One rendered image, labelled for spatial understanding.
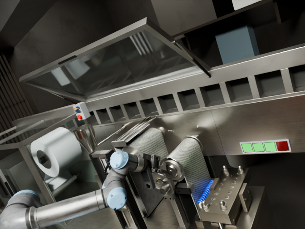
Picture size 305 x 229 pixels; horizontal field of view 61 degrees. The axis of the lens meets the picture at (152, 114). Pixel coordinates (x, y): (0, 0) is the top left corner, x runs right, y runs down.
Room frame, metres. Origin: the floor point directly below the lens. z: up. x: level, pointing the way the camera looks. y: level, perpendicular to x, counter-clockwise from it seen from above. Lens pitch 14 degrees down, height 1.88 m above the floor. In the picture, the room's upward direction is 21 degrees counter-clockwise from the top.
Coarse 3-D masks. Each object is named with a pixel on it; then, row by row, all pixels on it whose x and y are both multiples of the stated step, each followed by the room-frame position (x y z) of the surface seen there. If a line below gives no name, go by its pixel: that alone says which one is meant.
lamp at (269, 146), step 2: (272, 142) 1.23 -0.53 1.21; (266, 144) 1.25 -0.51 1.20; (268, 144) 1.24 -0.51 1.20; (270, 144) 1.24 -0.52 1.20; (272, 144) 1.23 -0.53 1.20; (274, 144) 1.22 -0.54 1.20; (266, 146) 1.25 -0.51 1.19; (268, 146) 1.24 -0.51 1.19; (270, 146) 1.24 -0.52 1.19; (272, 146) 1.23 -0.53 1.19; (274, 146) 1.22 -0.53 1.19; (266, 148) 1.25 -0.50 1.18; (268, 148) 1.24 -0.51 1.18; (270, 148) 1.24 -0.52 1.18; (272, 148) 1.23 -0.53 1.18; (274, 148) 1.23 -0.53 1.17; (266, 150) 1.25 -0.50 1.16; (268, 150) 1.25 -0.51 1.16; (270, 150) 1.24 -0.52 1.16; (272, 150) 1.23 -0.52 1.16; (274, 150) 1.23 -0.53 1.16
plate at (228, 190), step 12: (228, 168) 1.45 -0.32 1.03; (228, 180) 1.32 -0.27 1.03; (240, 180) 1.28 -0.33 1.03; (216, 192) 1.26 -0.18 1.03; (228, 192) 1.23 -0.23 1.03; (216, 204) 1.17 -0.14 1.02; (228, 204) 1.13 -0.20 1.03; (204, 216) 1.15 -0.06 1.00; (216, 216) 1.10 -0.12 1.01; (228, 216) 1.06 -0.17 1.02
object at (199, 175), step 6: (198, 162) 1.35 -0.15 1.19; (204, 162) 1.40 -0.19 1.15; (192, 168) 1.29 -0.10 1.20; (198, 168) 1.33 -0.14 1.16; (204, 168) 1.38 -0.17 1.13; (192, 174) 1.28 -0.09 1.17; (198, 174) 1.32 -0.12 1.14; (204, 174) 1.36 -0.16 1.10; (186, 180) 1.22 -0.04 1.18; (192, 180) 1.26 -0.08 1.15; (198, 180) 1.30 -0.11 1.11; (204, 180) 1.35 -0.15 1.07; (198, 186) 1.29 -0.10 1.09; (204, 186) 1.33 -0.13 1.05; (192, 192) 1.23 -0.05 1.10; (198, 192) 1.27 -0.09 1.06; (192, 198) 1.22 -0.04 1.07; (198, 198) 1.26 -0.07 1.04
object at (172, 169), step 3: (168, 165) 1.25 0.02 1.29; (171, 165) 1.24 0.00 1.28; (168, 168) 1.24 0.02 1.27; (171, 168) 1.23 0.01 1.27; (174, 168) 1.23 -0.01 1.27; (168, 171) 1.25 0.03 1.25; (171, 171) 1.24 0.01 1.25; (174, 171) 1.22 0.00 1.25; (168, 174) 1.25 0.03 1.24; (171, 174) 1.25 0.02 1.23; (174, 174) 1.23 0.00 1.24; (171, 177) 1.25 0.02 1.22; (174, 177) 1.23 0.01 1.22
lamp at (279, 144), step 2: (276, 142) 1.21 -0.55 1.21; (278, 142) 1.21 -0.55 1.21; (280, 142) 1.20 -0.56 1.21; (282, 142) 1.20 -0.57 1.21; (284, 142) 1.19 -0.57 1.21; (286, 142) 1.19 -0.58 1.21; (278, 144) 1.21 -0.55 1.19; (280, 144) 1.20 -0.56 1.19; (282, 144) 1.20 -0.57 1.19; (284, 144) 1.19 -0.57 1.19; (286, 144) 1.19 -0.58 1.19; (278, 146) 1.21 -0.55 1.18; (280, 146) 1.21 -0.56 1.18; (282, 146) 1.20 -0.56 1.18; (284, 146) 1.19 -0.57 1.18; (286, 146) 1.19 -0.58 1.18; (278, 148) 1.21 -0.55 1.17; (280, 148) 1.21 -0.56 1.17; (282, 148) 1.20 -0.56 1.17; (284, 148) 1.20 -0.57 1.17; (286, 148) 1.19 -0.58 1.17; (288, 148) 1.18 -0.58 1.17; (278, 150) 1.22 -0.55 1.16
